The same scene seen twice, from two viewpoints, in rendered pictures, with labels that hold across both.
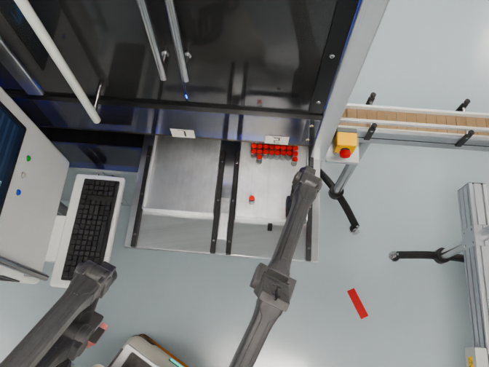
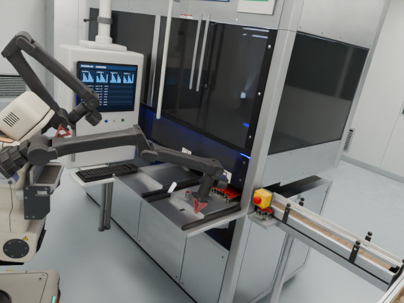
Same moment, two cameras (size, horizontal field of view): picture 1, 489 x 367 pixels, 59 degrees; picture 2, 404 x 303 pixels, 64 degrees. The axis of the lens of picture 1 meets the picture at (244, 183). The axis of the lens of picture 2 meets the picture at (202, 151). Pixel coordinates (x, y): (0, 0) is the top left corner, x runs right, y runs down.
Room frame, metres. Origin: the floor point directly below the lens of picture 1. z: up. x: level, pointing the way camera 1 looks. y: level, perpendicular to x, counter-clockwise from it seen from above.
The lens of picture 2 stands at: (-0.65, -1.07, 1.72)
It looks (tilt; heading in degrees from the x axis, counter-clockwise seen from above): 19 degrees down; 40
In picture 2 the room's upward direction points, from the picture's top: 9 degrees clockwise
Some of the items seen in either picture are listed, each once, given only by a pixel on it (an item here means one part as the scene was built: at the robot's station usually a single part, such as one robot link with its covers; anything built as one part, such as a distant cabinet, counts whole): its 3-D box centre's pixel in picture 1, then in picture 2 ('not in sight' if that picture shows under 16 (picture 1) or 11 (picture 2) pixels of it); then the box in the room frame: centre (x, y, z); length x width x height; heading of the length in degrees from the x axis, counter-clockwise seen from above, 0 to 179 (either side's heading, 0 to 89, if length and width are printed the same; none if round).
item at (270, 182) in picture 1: (273, 176); (209, 198); (0.62, -0.11, 0.90); 0.34 x 0.26 x 0.04; 176
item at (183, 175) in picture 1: (183, 169); (172, 174); (0.65, 0.23, 0.90); 0.34 x 0.26 x 0.04; 175
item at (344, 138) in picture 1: (345, 141); (263, 198); (0.72, -0.37, 1.00); 0.08 x 0.07 x 0.07; 175
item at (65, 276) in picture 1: (91, 228); (110, 171); (0.44, 0.58, 0.82); 0.40 x 0.14 x 0.02; 175
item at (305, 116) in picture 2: not in sight; (322, 96); (1.19, -0.34, 1.51); 0.85 x 0.01 x 0.59; 175
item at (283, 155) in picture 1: (273, 154); (220, 193); (0.71, -0.11, 0.90); 0.18 x 0.02 x 0.05; 86
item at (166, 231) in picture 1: (226, 192); (180, 192); (0.57, 0.07, 0.87); 0.70 x 0.48 x 0.02; 85
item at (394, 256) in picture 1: (438, 257); not in sight; (0.49, -1.06, 0.07); 0.50 x 0.08 x 0.14; 85
